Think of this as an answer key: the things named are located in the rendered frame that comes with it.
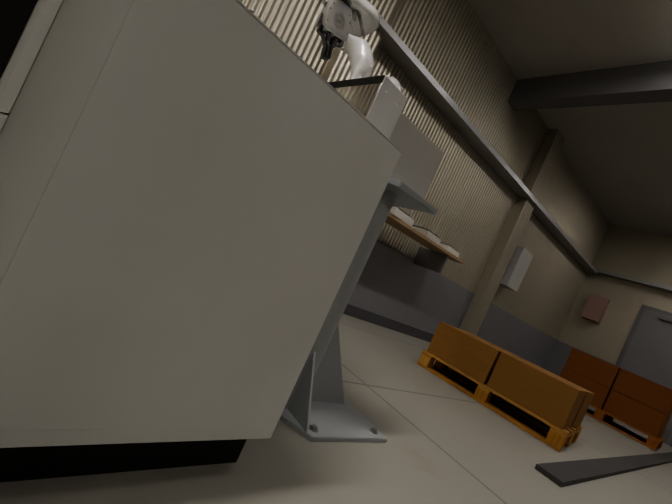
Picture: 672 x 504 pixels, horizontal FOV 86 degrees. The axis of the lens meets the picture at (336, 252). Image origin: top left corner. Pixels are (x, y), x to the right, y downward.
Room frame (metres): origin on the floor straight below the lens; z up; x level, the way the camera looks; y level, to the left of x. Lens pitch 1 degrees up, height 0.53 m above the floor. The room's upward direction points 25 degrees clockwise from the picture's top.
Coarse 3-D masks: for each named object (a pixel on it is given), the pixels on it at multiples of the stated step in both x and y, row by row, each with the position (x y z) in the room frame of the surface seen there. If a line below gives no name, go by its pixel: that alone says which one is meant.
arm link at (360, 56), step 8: (352, 16) 1.51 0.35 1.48; (352, 24) 1.51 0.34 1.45; (352, 32) 1.53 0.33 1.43; (360, 32) 1.54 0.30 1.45; (352, 40) 1.48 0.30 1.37; (360, 40) 1.47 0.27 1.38; (344, 48) 1.53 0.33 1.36; (352, 48) 1.47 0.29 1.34; (360, 48) 1.46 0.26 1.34; (368, 48) 1.47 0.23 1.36; (352, 56) 1.47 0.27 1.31; (360, 56) 1.45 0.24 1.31; (368, 56) 1.45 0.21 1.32; (352, 64) 1.46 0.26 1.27; (360, 64) 1.44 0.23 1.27; (368, 64) 1.45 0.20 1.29; (352, 72) 1.44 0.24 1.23; (360, 72) 1.44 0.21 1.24; (368, 72) 1.47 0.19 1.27
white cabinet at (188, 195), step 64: (64, 0) 0.43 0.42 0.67; (128, 0) 0.46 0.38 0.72; (192, 0) 0.51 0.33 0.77; (64, 64) 0.44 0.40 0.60; (128, 64) 0.48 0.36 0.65; (192, 64) 0.53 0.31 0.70; (256, 64) 0.58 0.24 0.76; (64, 128) 0.46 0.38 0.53; (128, 128) 0.50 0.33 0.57; (192, 128) 0.55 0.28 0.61; (256, 128) 0.61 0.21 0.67; (320, 128) 0.69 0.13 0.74; (0, 192) 0.44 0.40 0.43; (64, 192) 0.48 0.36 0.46; (128, 192) 0.52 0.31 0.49; (192, 192) 0.58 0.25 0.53; (256, 192) 0.64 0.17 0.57; (320, 192) 0.73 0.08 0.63; (0, 256) 0.46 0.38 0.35; (64, 256) 0.50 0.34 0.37; (128, 256) 0.55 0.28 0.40; (192, 256) 0.61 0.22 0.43; (256, 256) 0.68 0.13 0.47; (320, 256) 0.78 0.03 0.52; (0, 320) 0.47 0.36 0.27; (64, 320) 0.52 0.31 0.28; (128, 320) 0.57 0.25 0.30; (192, 320) 0.64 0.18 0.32; (256, 320) 0.72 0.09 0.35; (320, 320) 0.84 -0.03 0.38; (0, 384) 0.49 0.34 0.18; (64, 384) 0.54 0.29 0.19; (128, 384) 0.60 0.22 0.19; (192, 384) 0.68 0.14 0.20; (256, 384) 0.77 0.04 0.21; (0, 448) 0.54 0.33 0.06; (64, 448) 0.60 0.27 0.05; (128, 448) 0.67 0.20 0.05; (192, 448) 0.76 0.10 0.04
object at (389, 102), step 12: (384, 84) 0.83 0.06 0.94; (384, 96) 0.84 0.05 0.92; (396, 96) 0.86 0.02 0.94; (372, 108) 0.83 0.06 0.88; (384, 108) 0.85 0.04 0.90; (396, 108) 0.88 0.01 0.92; (372, 120) 0.84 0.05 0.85; (384, 120) 0.86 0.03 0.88; (396, 120) 0.89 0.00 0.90; (384, 132) 0.87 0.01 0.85
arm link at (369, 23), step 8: (360, 0) 1.45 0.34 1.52; (360, 8) 1.46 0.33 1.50; (368, 8) 1.47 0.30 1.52; (360, 16) 1.50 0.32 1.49; (368, 16) 1.49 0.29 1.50; (376, 16) 1.50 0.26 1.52; (360, 24) 1.51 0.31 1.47; (368, 24) 1.51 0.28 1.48; (376, 24) 1.53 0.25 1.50; (368, 32) 1.55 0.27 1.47
